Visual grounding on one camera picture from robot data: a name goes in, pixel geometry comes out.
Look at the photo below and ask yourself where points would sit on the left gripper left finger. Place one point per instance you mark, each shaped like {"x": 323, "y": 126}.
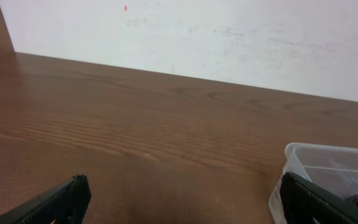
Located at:
{"x": 63, "y": 203}

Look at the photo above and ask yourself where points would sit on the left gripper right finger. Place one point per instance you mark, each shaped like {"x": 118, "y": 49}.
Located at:
{"x": 306, "y": 202}

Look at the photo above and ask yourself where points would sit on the clear plastic container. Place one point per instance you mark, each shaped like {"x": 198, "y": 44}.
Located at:
{"x": 334, "y": 169}

